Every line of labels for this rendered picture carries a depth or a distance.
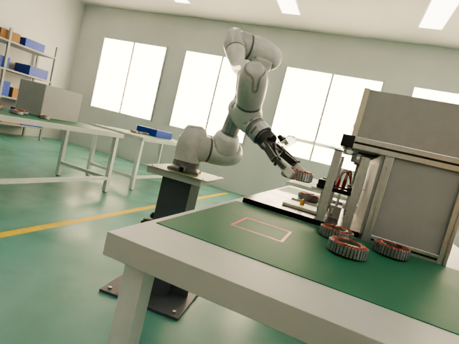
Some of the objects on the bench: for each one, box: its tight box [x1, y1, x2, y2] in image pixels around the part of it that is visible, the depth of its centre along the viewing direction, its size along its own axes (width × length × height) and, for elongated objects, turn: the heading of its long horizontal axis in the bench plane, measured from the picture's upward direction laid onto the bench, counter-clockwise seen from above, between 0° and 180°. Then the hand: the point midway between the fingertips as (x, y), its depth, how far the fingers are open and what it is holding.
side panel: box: [361, 156, 459, 266], centre depth 116 cm, size 28×3×32 cm, turn 1°
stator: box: [372, 238, 411, 261], centre depth 108 cm, size 11×11×4 cm
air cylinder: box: [327, 203, 342, 220], centre depth 145 cm, size 5×8×6 cm
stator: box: [327, 235, 370, 261], centre depth 95 cm, size 11×11×4 cm
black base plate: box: [242, 189, 359, 238], centre depth 161 cm, size 47×64×2 cm
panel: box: [356, 155, 385, 234], centre depth 152 cm, size 1×66×30 cm, turn 91°
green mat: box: [156, 201, 459, 335], centre depth 93 cm, size 94×61×1 cm, turn 1°
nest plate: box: [282, 199, 317, 214], centre depth 150 cm, size 15×15×1 cm
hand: (296, 173), depth 117 cm, fingers closed on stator, 11 cm apart
